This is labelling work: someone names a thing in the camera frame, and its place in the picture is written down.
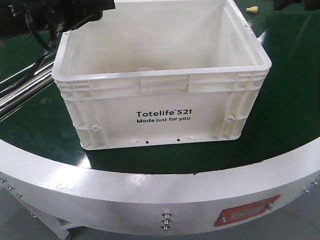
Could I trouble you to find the small yellow toy piece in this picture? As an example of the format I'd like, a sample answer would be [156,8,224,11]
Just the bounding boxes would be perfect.
[246,6,259,14]

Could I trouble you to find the white curved conveyor frame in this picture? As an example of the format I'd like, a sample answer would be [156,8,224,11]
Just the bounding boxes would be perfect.
[0,139,320,240]

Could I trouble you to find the white plastic tote box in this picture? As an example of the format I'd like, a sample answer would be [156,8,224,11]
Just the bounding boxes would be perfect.
[52,0,272,150]

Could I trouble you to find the pink plush ball yellow trim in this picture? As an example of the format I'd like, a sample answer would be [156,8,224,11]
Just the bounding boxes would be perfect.
[134,67,154,72]

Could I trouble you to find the orange warning label plate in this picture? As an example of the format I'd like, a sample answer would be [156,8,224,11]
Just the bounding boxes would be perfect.
[214,194,280,227]

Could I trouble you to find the steel conveyor rollers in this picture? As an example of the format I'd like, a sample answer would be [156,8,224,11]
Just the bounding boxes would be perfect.
[0,60,54,121]

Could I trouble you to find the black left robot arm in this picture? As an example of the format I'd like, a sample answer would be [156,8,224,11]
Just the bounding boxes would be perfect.
[0,0,116,51]

